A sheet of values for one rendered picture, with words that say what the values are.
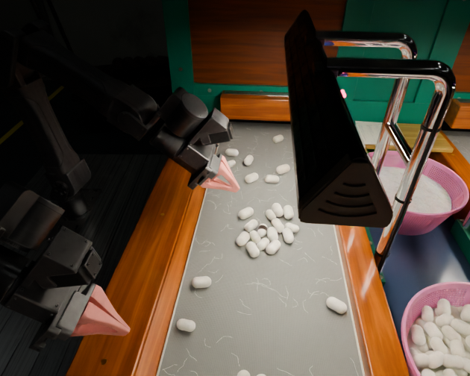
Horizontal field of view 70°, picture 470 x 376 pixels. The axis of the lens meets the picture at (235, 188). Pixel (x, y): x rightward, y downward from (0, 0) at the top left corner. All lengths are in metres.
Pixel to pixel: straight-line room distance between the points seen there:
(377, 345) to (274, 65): 0.78
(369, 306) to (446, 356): 0.12
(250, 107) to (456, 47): 0.58
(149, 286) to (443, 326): 0.49
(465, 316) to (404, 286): 0.13
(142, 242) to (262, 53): 0.65
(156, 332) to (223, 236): 0.24
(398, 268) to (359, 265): 0.17
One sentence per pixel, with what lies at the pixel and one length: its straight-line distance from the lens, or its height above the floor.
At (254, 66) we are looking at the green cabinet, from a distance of 1.07.
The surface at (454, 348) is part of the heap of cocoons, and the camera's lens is 0.67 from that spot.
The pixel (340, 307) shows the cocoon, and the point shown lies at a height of 0.76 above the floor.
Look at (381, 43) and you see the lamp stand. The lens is 0.64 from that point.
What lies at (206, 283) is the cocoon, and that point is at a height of 0.76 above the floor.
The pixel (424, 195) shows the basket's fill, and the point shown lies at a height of 0.73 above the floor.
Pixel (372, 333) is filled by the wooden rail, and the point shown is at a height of 0.77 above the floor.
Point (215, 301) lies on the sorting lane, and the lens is 0.62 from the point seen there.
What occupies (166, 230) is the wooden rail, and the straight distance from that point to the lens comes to 0.71.
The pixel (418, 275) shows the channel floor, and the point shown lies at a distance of 0.83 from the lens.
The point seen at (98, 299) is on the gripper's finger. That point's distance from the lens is 0.48.
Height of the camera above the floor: 1.25
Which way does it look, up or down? 37 degrees down
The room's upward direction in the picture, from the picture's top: straight up
